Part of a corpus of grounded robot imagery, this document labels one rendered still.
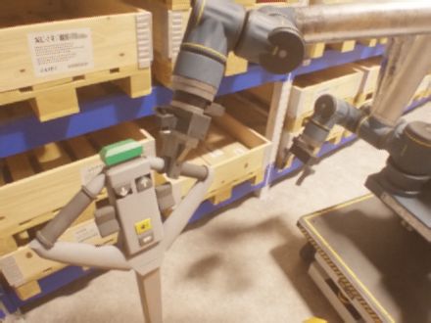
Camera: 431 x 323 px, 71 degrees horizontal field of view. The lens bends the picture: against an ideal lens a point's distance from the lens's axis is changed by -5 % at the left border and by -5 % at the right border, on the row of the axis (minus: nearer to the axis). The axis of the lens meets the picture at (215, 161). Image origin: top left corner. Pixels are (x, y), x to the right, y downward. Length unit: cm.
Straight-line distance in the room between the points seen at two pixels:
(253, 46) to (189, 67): 14
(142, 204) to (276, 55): 43
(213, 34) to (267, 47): 12
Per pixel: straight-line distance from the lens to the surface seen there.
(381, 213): 238
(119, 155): 65
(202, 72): 68
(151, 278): 85
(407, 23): 99
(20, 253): 165
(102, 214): 67
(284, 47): 73
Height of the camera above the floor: 179
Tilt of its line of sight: 36 degrees down
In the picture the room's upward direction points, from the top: 5 degrees clockwise
